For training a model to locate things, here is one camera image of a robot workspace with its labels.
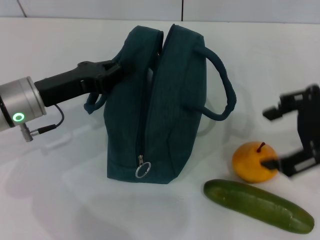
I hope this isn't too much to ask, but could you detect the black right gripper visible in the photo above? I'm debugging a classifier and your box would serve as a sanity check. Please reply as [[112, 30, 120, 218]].
[[260, 84, 320, 177]]

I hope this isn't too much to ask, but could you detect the dark teal fabric bag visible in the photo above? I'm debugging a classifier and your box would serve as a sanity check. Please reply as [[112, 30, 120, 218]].
[[83, 23, 238, 185]]

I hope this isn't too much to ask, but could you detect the yellow orange pear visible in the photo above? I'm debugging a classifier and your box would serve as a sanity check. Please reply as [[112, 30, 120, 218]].
[[231, 141, 279, 184]]

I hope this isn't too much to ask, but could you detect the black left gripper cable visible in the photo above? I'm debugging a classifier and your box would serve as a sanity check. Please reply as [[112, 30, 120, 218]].
[[19, 103, 65, 143]]

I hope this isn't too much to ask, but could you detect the green cucumber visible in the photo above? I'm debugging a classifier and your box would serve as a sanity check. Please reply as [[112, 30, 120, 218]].
[[202, 178, 315, 235]]

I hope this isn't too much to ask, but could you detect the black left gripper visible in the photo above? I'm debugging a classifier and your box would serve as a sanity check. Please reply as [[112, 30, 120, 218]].
[[34, 59, 131, 107]]

